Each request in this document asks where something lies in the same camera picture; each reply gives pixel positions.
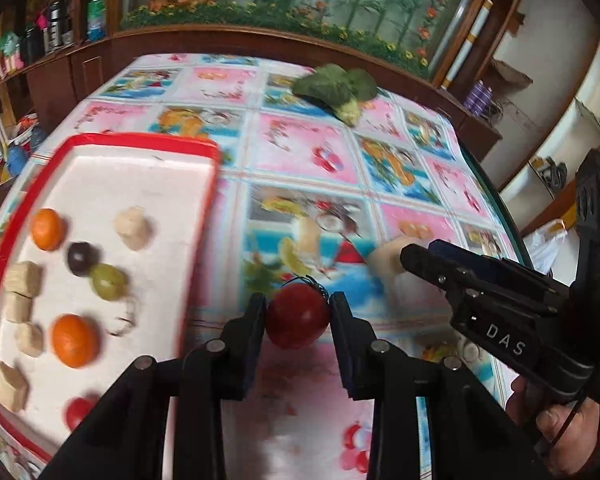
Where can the black thermos bottle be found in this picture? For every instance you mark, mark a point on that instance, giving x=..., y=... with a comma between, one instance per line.
x=56, y=22

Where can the orange tangerine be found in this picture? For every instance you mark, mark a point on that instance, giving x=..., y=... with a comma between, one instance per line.
x=75, y=340
x=47, y=229

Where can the dark shelf clutter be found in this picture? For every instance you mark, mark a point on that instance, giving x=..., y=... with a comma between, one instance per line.
x=550, y=174

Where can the dark purple plum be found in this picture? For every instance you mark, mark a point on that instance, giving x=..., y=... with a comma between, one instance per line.
x=81, y=258

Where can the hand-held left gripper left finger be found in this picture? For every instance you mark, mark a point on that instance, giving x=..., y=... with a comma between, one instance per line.
x=255, y=345

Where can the red and white tray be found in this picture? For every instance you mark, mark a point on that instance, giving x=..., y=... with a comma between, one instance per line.
x=145, y=180

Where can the white plastic bag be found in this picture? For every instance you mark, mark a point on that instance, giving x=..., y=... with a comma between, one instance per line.
x=547, y=247

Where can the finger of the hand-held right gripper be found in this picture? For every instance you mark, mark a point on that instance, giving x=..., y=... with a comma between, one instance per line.
x=430, y=267
x=500, y=266

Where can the white and gold scroll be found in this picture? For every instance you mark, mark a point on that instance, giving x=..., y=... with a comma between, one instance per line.
x=467, y=42

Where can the printed fruit tablecloth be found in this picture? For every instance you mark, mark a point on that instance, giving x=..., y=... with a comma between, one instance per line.
x=300, y=145

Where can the purple pack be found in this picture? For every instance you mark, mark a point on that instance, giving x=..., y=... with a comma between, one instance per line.
x=478, y=98

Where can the green and pink box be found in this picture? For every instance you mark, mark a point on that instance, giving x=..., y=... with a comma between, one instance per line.
x=10, y=54

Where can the wooden cabinet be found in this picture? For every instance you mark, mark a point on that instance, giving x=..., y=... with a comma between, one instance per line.
x=55, y=85

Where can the green broccoli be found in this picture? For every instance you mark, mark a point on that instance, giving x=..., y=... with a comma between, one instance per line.
x=335, y=85

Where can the white shelf unit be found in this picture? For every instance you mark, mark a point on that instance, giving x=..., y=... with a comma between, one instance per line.
x=570, y=110

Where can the green plum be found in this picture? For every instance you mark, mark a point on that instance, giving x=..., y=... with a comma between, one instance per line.
x=109, y=281

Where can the beige cracker block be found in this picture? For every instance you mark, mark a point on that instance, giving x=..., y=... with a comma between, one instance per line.
x=24, y=277

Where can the person's right hand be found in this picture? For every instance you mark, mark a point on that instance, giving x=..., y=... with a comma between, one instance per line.
x=575, y=435

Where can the red tomato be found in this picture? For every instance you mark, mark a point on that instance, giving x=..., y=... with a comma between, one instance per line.
x=297, y=320
x=80, y=410

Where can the cardboard box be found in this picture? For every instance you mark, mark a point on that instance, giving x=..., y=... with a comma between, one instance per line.
x=510, y=72

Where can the red and white bag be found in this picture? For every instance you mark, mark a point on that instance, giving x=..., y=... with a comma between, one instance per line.
x=26, y=127

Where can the blue container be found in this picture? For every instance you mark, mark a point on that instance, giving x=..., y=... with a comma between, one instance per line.
x=17, y=159

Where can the dark bottle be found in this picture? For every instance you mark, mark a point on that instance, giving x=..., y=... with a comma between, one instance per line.
x=32, y=44

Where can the green spray can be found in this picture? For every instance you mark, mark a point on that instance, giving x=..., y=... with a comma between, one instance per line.
x=96, y=15

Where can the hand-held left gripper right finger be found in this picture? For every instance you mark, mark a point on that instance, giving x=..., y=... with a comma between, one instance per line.
x=341, y=350

